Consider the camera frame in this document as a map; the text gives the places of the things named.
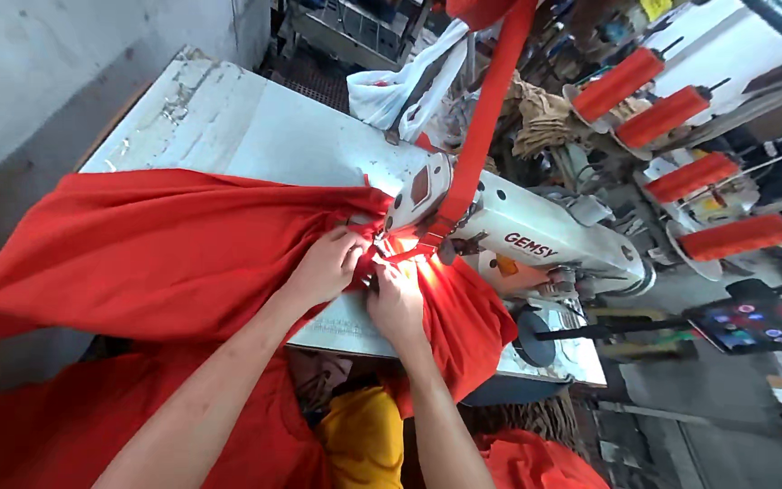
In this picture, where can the person's right hand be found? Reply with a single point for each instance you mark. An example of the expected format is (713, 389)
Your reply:
(399, 302)

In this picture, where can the person's left hand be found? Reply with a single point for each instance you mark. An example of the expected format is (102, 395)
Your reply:
(320, 268)

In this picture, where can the person's right fingers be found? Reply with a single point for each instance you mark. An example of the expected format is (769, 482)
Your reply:
(384, 274)

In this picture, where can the person's left fingers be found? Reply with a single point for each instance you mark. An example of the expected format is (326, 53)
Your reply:
(351, 245)

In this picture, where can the red garment fabric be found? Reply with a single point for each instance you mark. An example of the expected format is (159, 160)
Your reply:
(180, 251)

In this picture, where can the person's left forearm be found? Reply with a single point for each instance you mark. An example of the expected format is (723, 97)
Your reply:
(214, 387)

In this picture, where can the person's right forearm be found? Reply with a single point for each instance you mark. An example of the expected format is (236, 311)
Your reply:
(442, 414)

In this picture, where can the white sewing table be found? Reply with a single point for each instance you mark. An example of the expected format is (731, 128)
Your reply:
(282, 136)

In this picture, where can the white plastic bag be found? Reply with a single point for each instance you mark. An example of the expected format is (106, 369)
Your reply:
(384, 95)

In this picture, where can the white sewing machine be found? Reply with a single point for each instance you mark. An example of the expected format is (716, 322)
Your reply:
(533, 231)

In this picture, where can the dark perforated crate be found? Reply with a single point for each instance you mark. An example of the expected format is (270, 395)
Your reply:
(313, 92)

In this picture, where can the person's legs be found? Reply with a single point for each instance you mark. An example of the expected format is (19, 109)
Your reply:
(364, 438)

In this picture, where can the metal rack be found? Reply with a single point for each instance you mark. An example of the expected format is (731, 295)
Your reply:
(347, 41)

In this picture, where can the black phone stand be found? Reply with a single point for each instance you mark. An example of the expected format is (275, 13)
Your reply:
(581, 332)

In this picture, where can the crumpled brown paper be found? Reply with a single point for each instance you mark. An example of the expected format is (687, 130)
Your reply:
(542, 119)

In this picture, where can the crumpled red cloth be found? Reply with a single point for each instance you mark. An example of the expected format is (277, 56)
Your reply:
(540, 465)

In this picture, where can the red cloth draped in folds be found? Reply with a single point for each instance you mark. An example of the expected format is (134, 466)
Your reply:
(119, 421)

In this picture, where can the red thread cone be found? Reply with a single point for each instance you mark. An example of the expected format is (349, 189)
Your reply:
(618, 85)
(737, 238)
(662, 117)
(692, 176)

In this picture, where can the smartphone with lit screen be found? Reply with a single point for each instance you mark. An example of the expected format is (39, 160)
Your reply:
(764, 322)

